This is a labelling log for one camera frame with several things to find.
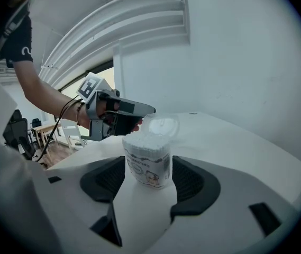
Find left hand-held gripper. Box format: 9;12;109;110
76;71;157;142

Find dark beaded bracelet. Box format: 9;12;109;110
75;101;86;127

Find person's left hand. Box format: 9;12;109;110
98;101;143;133

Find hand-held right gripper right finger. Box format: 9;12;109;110
163;155;222;232

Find white chair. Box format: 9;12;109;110
59;118;88;155

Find light wooden table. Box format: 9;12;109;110
31;122;61;153

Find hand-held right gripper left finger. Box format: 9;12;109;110
80;155;126;248

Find clear plastic lid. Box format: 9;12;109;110
141;113;180;139

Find clear cotton swab container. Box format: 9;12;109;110
121;131;173;192

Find grey shoulder strap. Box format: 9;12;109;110
0;0;32;60

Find person's left forearm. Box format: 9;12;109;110
13;59;93;130

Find black cable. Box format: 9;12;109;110
35;95;80;164

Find person's black t-shirt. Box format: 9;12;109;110
0;0;34;69

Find black office chair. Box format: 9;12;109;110
2;109;37;161

